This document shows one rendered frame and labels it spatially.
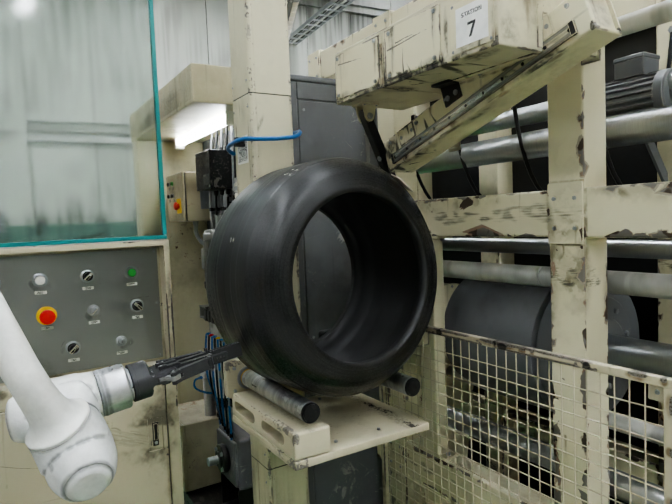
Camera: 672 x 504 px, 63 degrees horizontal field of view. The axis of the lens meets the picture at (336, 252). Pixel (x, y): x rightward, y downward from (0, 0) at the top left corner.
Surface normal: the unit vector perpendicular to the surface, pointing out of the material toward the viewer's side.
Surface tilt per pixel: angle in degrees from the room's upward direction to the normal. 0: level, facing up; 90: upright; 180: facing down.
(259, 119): 90
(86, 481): 114
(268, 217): 65
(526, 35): 90
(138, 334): 90
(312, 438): 90
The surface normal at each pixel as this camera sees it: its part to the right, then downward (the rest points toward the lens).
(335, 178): 0.53, -0.18
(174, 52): 0.45, 0.04
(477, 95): -0.85, 0.07
